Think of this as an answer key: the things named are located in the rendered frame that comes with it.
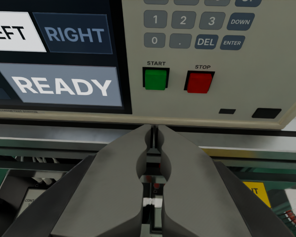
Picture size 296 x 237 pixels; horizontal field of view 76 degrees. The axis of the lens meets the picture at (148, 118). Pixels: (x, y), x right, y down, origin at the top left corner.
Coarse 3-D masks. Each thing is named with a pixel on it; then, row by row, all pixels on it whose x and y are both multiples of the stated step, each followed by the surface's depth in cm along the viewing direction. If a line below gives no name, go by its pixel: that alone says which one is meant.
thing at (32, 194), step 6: (48, 162) 42; (60, 162) 42; (66, 162) 42; (72, 162) 42; (54, 180) 40; (36, 186) 39; (42, 186) 39; (48, 186) 39; (30, 192) 36; (36, 192) 36; (42, 192) 36; (24, 198) 35; (30, 198) 35; (24, 204) 35; (18, 210) 34
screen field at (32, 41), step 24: (0, 24) 13; (24, 24) 13; (48, 24) 13; (72, 24) 13; (96, 24) 13; (0, 48) 15; (24, 48) 15; (48, 48) 15; (72, 48) 15; (96, 48) 15
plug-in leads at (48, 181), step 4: (40, 160) 38; (44, 160) 34; (48, 160) 42; (52, 160) 42; (56, 160) 37; (36, 180) 38; (40, 180) 39; (44, 180) 37; (48, 180) 38; (52, 180) 39; (56, 180) 38; (48, 184) 39
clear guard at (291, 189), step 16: (144, 176) 23; (160, 176) 23; (240, 176) 23; (256, 176) 23; (272, 176) 23; (288, 176) 23; (144, 192) 22; (160, 192) 22; (272, 192) 22; (288, 192) 22; (144, 208) 21; (160, 208) 21; (272, 208) 21; (288, 208) 21; (144, 224) 20; (160, 224) 20; (288, 224) 20
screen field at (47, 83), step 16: (0, 64) 16; (16, 64) 16; (32, 64) 16; (48, 64) 16; (16, 80) 18; (32, 80) 18; (48, 80) 17; (64, 80) 17; (80, 80) 17; (96, 80) 17; (112, 80) 17; (32, 96) 19; (48, 96) 19; (64, 96) 19; (80, 96) 19; (96, 96) 19; (112, 96) 19
